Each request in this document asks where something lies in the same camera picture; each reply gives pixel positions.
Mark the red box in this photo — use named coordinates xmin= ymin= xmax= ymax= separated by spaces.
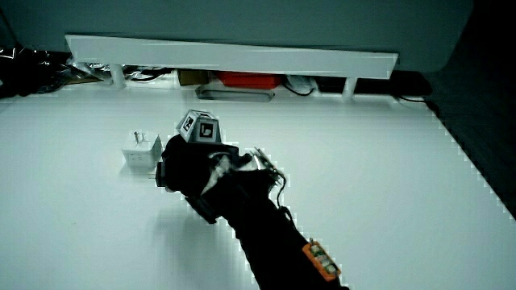
xmin=216 ymin=71 xmax=282 ymax=90

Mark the white cube charger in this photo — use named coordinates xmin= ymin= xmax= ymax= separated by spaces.
xmin=120 ymin=129 xmax=163 ymax=170

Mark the orange sensor module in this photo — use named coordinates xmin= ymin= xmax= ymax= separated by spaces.
xmin=302 ymin=238 xmax=343 ymax=282

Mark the person's right forearm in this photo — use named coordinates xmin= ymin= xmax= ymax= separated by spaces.
xmin=209 ymin=147 xmax=351 ymax=290

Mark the brown cardboard box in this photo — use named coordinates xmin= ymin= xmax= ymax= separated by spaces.
xmin=177 ymin=68 xmax=210 ymax=87

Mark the person's right hand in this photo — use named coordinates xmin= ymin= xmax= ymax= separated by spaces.
xmin=155 ymin=109 xmax=243 ymax=226

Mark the white adapter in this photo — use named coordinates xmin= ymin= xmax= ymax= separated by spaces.
xmin=287 ymin=74 xmax=319 ymax=93

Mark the white desk shelf riser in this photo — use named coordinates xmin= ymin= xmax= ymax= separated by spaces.
xmin=64 ymin=34 xmax=399 ymax=102

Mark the black cable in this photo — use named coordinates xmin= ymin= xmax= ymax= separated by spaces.
xmin=281 ymin=82 xmax=316 ymax=97
xmin=397 ymin=94 xmax=441 ymax=117
xmin=124 ymin=67 xmax=174 ymax=83

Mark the grey oblong tray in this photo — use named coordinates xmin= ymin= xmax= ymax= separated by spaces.
xmin=195 ymin=85 xmax=276 ymax=103

